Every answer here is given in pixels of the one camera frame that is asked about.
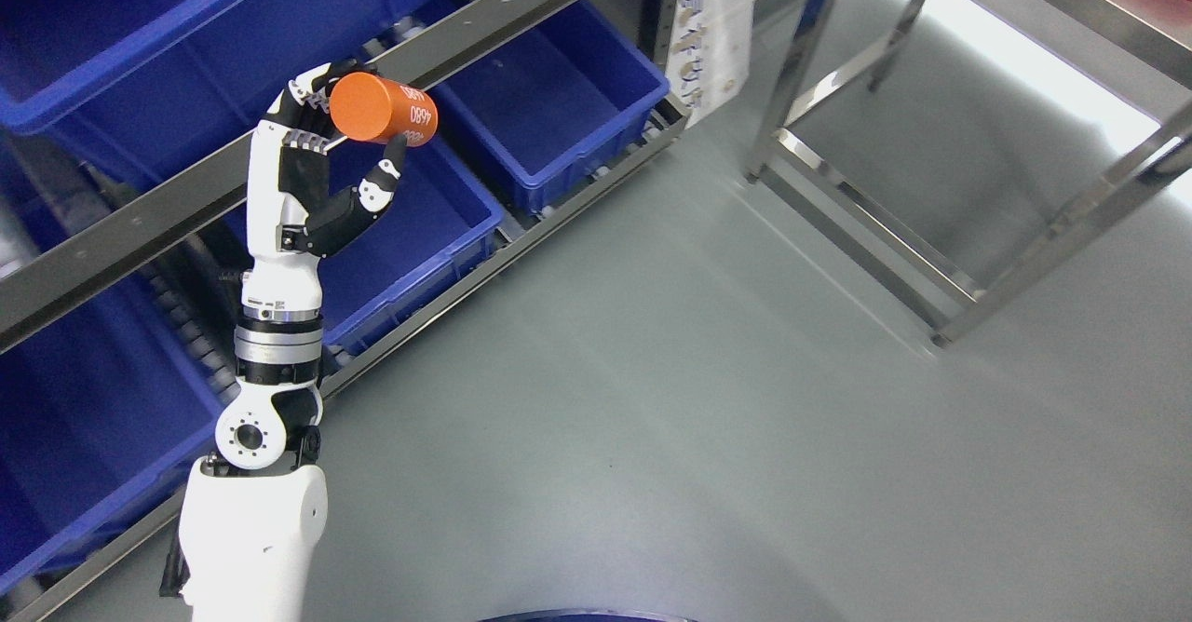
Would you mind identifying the orange cylindrical capacitor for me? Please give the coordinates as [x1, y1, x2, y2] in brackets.
[331, 71, 439, 148]

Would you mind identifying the blue bin lower centre-right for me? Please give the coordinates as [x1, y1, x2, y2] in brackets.
[317, 138, 504, 356]

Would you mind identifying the blue bin lower right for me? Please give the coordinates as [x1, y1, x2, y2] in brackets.
[430, 0, 670, 214]

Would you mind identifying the stainless steel table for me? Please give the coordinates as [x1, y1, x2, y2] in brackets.
[749, 0, 1188, 354]

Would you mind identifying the large blue bin upper right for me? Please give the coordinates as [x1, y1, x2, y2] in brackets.
[1, 0, 430, 189]

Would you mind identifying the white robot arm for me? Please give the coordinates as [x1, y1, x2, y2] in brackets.
[170, 307, 329, 621]

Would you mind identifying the blue bin lower middle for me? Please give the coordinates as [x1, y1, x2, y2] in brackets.
[1, 276, 222, 591]

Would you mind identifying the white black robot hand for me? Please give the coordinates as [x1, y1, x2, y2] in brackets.
[241, 60, 406, 322]

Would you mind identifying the metal shelf rack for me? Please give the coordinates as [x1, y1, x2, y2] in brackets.
[0, 0, 695, 622]

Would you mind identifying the white paper sign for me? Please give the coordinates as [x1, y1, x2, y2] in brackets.
[668, 0, 758, 125]

